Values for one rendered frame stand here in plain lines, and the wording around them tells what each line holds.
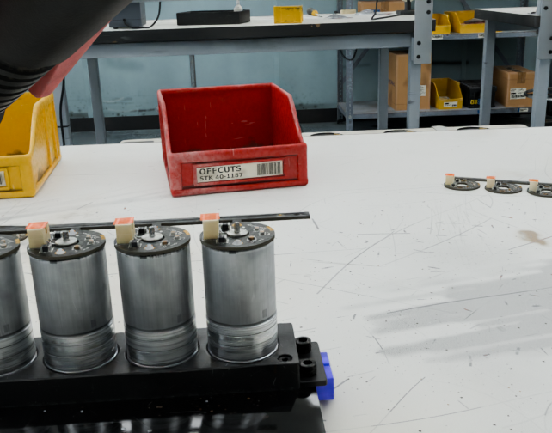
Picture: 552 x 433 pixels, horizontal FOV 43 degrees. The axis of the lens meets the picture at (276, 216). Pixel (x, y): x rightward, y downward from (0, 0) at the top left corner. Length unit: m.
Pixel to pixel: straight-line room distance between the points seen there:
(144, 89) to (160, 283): 4.48
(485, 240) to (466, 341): 0.12
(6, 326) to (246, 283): 0.08
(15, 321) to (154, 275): 0.05
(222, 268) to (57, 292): 0.05
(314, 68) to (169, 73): 0.93
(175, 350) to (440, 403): 0.09
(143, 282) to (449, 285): 0.17
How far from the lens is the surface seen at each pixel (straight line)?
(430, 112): 4.31
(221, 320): 0.24
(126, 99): 4.72
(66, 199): 0.52
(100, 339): 0.24
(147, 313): 0.23
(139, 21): 2.62
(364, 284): 0.35
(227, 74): 4.64
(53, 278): 0.23
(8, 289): 0.24
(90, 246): 0.23
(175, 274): 0.23
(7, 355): 0.25
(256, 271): 0.23
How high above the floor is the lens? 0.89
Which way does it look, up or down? 18 degrees down
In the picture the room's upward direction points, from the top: 2 degrees counter-clockwise
